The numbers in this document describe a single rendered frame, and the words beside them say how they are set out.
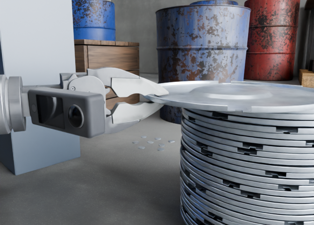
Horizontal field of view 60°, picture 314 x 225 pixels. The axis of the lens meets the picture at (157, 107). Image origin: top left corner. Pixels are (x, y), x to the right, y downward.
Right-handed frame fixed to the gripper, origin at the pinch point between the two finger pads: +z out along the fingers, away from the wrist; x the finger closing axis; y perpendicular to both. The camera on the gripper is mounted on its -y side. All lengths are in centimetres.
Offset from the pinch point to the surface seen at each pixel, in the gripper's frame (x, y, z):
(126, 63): -2, 85, 19
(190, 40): -11, 60, 38
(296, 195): 12.0, -13.2, 13.6
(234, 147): 6.2, -7.8, 7.4
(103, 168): 23.5, 31.1, -3.4
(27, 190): 23.5, 25.9, -21.3
